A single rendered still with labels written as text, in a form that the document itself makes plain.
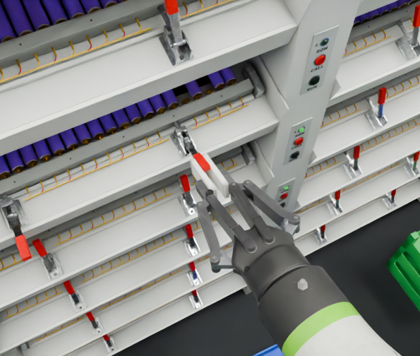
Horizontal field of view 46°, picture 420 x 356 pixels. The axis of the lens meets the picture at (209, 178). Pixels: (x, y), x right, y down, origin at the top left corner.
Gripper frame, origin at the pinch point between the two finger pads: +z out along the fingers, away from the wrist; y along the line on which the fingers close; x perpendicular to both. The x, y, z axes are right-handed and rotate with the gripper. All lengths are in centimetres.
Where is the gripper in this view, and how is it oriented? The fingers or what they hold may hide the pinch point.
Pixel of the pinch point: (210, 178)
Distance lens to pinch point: 70.7
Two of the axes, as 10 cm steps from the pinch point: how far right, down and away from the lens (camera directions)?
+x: -1.0, -6.7, -7.4
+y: 8.9, -4.0, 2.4
